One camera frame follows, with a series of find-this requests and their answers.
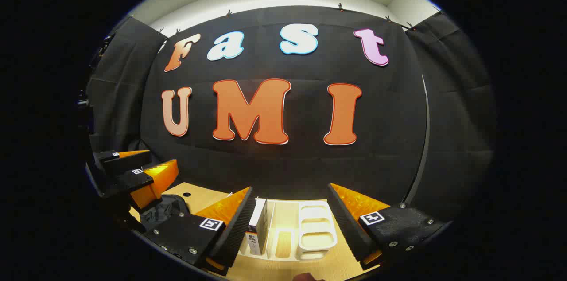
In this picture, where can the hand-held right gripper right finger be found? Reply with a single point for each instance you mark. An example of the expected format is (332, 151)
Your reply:
(350, 228)

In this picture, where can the backdrop frame pole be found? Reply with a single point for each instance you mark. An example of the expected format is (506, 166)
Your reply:
(427, 139)

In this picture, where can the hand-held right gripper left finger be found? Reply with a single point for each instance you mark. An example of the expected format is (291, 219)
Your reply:
(234, 232)

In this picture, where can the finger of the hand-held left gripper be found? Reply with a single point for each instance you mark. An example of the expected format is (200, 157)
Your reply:
(108, 161)
(133, 181)

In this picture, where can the white bookshelf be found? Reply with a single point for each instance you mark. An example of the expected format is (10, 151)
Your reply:
(316, 228)

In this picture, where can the black backdrop cloth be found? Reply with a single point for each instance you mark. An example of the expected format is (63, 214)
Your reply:
(390, 148)

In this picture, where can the black schoolbag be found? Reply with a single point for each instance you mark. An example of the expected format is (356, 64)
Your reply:
(170, 210)

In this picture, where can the white portrait cover book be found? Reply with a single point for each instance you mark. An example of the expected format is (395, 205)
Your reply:
(258, 228)

